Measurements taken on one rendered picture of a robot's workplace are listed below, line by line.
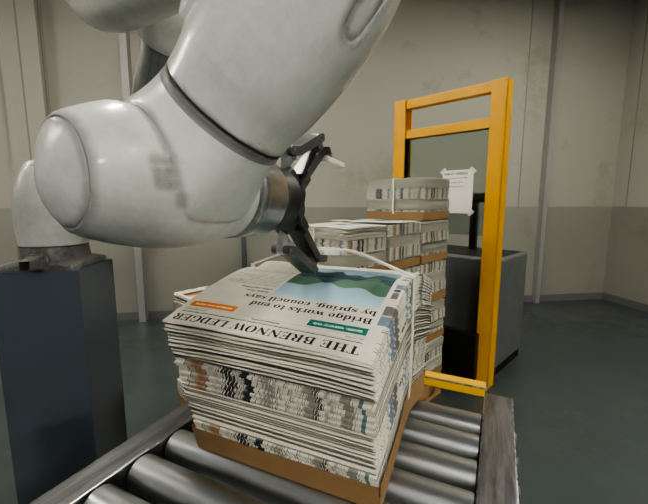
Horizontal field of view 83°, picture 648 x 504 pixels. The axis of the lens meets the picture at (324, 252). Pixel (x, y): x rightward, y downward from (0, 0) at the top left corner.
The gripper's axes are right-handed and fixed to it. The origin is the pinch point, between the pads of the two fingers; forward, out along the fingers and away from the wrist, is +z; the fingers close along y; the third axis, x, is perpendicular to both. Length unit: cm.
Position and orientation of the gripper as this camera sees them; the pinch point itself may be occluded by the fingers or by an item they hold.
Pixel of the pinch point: (332, 207)
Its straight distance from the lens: 60.0
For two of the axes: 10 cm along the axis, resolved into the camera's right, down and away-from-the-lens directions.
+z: 4.3, -0.5, 9.0
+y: -0.5, 10.0, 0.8
